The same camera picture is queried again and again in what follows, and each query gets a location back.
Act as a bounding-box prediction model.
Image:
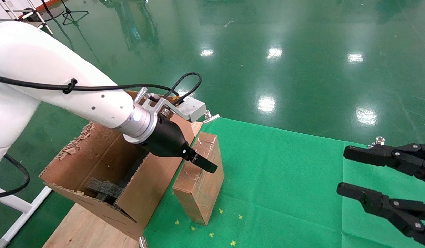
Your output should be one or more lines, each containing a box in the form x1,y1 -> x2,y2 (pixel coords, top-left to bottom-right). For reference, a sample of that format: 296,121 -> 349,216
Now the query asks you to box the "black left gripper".
138,114 -> 219,174

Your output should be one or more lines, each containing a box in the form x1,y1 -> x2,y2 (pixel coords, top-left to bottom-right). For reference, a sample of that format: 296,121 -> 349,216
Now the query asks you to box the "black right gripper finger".
336,182 -> 425,248
343,143 -> 425,183

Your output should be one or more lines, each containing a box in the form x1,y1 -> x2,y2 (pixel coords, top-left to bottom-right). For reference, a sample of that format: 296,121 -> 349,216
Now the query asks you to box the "small taped cardboard box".
172,132 -> 225,226

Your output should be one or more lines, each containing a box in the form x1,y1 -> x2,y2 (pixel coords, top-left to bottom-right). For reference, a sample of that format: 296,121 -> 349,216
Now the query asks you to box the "large open cardboard carton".
39,90 -> 203,241

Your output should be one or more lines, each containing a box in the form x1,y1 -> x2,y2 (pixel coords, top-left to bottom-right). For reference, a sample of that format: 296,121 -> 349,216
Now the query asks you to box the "green table cloth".
143,117 -> 425,248

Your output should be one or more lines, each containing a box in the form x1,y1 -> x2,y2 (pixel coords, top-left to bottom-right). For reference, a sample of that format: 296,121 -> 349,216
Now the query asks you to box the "black foam block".
85,177 -> 125,205

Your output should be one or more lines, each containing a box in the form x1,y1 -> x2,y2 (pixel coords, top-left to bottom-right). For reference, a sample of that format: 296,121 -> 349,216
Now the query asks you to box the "black tripod microphone stand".
40,0 -> 90,27

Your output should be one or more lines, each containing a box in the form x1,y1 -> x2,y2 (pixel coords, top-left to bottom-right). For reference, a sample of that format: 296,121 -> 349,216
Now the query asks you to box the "black curved pole stand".
20,6 -> 65,22

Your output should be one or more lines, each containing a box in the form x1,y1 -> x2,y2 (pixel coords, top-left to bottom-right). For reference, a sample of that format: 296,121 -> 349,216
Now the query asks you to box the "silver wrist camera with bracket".
135,87 -> 208,123

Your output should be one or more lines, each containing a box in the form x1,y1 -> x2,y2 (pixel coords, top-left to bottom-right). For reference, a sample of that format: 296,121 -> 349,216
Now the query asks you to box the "black hanging cable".
0,154 -> 30,200

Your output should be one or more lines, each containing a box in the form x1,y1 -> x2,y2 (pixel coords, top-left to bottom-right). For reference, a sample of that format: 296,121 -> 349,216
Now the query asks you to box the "white metal stand frame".
0,184 -> 53,248

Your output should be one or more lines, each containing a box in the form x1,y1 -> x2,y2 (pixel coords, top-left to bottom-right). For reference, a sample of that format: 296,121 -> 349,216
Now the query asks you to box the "white metal frame desk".
0,0 -> 55,35

